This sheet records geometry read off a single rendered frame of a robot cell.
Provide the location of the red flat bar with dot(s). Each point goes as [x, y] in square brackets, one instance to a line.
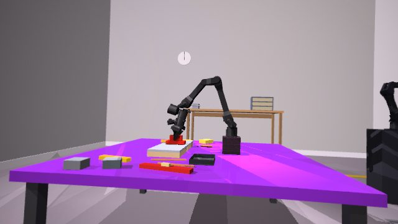
[165, 166]

